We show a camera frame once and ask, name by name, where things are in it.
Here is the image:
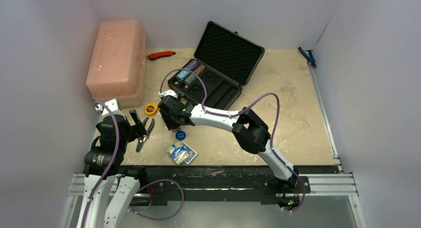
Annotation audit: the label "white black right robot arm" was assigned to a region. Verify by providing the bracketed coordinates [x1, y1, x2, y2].
[158, 93, 299, 192]

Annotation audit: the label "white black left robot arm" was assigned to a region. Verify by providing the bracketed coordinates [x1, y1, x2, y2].
[76, 99, 148, 228]

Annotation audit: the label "blue Texas Hold'em card box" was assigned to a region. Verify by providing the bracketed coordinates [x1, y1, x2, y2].
[167, 142, 190, 165]

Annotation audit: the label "black poker set case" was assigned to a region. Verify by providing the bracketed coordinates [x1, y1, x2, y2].
[167, 21, 265, 110]

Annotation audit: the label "yellow tape measure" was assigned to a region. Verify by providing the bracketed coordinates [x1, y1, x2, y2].
[144, 103, 158, 116]

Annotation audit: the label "blue small blind button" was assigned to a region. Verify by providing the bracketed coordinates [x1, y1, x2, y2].
[175, 130, 186, 141]

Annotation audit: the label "light blue poker chip roll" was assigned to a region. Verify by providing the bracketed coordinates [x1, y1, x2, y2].
[176, 70, 191, 82]

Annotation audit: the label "blue backed playing card deck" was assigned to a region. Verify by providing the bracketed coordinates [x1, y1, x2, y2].
[181, 142, 198, 165]

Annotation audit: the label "pink translucent plastic storage box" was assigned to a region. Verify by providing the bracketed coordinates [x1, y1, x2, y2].
[86, 20, 146, 107]

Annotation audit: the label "brown black poker chip roll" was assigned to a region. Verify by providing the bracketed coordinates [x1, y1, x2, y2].
[193, 65, 206, 76]

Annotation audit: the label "lavender poker chip roll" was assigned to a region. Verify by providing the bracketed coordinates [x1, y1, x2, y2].
[185, 60, 200, 71]

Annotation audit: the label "red utility knife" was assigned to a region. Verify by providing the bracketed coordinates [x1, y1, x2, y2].
[147, 51, 176, 61]

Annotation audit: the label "black grey wire stripper pliers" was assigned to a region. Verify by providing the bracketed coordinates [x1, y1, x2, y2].
[135, 117, 155, 153]

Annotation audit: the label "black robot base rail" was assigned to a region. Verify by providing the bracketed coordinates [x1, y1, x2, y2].
[118, 165, 339, 206]

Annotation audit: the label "blue handled pliers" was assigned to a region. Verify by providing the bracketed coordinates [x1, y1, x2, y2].
[298, 47, 317, 68]

